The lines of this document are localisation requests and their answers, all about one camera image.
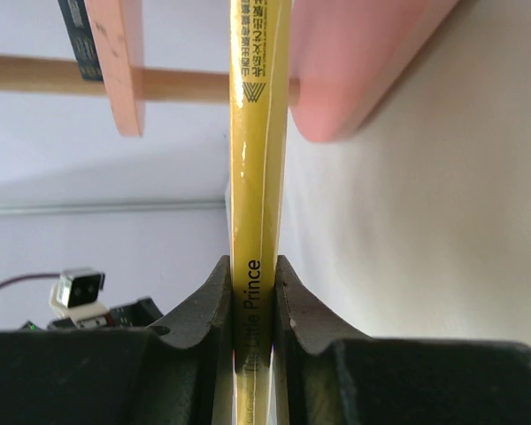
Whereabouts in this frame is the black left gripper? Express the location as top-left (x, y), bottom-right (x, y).
top-left (45, 297), bottom-right (163, 330)

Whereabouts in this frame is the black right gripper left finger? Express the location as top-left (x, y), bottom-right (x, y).
top-left (0, 257), bottom-right (233, 424)

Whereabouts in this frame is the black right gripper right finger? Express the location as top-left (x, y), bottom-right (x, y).
top-left (273, 257), bottom-right (531, 424)

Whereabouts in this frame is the yellow hangman book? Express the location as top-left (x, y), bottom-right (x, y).
top-left (229, 1), bottom-right (292, 424)

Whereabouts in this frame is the dark blue Nineteen Eighty-Four book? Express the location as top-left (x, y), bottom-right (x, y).
top-left (58, 0), bottom-right (103, 81)

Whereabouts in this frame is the pink three-tier shelf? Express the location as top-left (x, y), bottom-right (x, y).
top-left (0, 1), bottom-right (455, 142)

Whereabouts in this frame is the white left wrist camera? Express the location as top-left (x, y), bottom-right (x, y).
top-left (47, 267), bottom-right (110, 330)

